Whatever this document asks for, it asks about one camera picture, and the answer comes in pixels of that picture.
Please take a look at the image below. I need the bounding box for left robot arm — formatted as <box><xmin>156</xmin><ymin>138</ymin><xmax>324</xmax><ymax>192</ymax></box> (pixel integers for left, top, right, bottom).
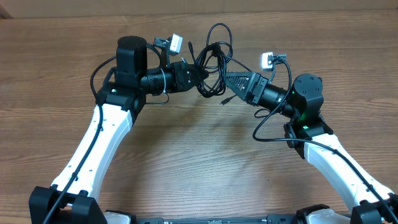
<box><xmin>29</xmin><ymin>34</ymin><xmax>209</xmax><ymax>223</ymax></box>

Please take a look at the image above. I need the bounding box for thin black USB cable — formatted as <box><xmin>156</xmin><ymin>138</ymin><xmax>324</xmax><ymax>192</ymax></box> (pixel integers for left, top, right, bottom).
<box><xmin>188</xmin><ymin>22</ymin><xmax>253</xmax><ymax>106</ymax></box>

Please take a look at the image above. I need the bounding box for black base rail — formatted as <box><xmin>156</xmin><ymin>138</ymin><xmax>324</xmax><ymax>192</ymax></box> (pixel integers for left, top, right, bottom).
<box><xmin>133</xmin><ymin>214</ymin><xmax>302</xmax><ymax>224</ymax></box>

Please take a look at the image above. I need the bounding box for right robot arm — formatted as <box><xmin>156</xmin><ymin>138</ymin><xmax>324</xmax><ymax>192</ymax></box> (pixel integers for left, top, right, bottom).
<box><xmin>226</xmin><ymin>72</ymin><xmax>397</xmax><ymax>223</ymax></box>

